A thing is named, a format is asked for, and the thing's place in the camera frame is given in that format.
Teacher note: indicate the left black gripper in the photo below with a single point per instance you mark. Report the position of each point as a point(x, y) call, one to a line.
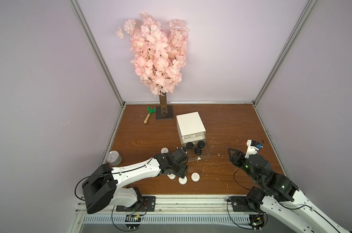
point(184, 169)

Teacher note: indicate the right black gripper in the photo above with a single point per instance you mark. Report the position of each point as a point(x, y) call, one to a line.
point(238, 157)

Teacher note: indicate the white round earphone case top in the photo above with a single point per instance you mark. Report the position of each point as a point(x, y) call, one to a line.
point(164, 150)

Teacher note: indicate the white round earphone case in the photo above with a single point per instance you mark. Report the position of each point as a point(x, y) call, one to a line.
point(164, 150)
point(195, 177)
point(183, 181)

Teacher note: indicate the clear drawer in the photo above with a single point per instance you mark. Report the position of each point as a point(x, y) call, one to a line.
point(193, 157)

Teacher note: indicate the black earphone case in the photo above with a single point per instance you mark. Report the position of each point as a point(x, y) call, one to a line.
point(198, 151)
point(189, 145)
point(201, 144)

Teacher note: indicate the white three-drawer cabinet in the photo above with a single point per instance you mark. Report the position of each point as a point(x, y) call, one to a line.
point(190, 128)

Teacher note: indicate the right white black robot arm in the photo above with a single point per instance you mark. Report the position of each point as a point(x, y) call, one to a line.
point(278, 196)

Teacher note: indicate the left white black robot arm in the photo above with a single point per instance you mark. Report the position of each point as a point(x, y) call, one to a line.
point(108, 184)

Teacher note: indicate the white oval earphone case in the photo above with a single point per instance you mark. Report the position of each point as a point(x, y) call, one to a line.
point(171, 176)

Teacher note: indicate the white round earphone case bottom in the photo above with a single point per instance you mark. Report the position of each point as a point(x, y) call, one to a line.
point(183, 181)

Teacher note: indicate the white round earphone case right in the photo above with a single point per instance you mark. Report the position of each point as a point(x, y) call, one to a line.
point(195, 177)

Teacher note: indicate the right circuit board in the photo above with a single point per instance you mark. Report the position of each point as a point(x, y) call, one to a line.
point(256, 222)

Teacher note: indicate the circuit board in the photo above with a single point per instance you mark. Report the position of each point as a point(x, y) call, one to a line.
point(256, 222)
point(133, 222)

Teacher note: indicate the green toy rake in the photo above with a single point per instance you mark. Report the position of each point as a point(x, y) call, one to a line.
point(150, 110)

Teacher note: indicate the left circuit board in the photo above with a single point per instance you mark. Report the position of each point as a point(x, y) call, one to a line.
point(133, 222)

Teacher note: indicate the pink blossom artificial tree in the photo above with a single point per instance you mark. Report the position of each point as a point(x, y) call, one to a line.
point(158, 56)

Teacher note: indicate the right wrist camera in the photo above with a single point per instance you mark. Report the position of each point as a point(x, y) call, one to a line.
point(253, 147)

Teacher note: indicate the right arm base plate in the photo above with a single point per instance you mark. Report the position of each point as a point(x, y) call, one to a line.
point(237, 204)

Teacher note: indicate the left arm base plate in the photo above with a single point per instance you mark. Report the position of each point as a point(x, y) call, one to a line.
point(144, 204)

